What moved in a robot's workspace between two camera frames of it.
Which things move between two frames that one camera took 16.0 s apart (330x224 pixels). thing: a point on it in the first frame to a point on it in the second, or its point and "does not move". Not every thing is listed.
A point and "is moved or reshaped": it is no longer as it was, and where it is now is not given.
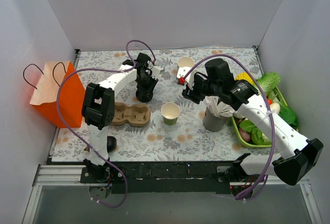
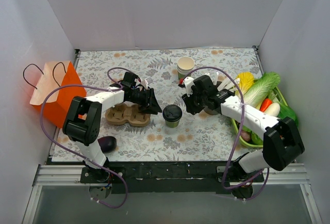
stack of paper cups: [185, 61] does not move
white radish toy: [276, 107] does not move
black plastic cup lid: [144, 96] is moved or reshaped
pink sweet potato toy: [245, 135] does not move
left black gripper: [146, 84] to [149, 99]
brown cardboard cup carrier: [137, 115] does not move
